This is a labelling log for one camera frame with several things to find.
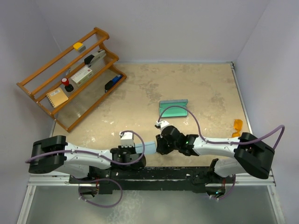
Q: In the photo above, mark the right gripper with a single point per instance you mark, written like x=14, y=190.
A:
x=160, y=148

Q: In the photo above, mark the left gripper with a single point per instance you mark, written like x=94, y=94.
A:
x=132, y=149

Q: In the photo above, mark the blue cleaning cloth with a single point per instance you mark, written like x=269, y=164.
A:
x=150, y=147

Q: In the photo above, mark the grey glasses case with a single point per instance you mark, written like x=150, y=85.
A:
x=173, y=108

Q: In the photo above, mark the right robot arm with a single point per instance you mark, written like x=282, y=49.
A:
x=243, y=154

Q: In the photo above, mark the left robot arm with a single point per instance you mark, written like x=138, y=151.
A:
x=56, y=154

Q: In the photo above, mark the orange sunglasses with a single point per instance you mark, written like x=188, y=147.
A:
x=237, y=126

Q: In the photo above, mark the red black stamp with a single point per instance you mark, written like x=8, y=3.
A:
x=67, y=85

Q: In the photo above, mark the wooden shelf rack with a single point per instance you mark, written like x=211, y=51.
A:
x=85, y=97

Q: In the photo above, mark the brown spiral notebook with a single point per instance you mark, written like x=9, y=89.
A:
x=57, y=97

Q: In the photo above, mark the white green box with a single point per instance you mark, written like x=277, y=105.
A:
x=82, y=75

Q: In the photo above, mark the metal binder clip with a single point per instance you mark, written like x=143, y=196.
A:
x=68, y=71

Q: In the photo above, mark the black white stapler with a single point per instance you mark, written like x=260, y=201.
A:
x=94, y=56

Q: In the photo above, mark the yellow grey eraser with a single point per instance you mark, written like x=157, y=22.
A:
x=79, y=47

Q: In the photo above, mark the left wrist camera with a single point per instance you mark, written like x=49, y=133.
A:
x=127, y=139

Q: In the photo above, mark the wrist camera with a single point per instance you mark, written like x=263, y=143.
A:
x=162, y=123
x=127, y=139

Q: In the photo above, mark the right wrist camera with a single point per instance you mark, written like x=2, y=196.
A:
x=162, y=123

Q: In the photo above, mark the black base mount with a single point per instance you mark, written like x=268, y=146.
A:
x=194, y=179

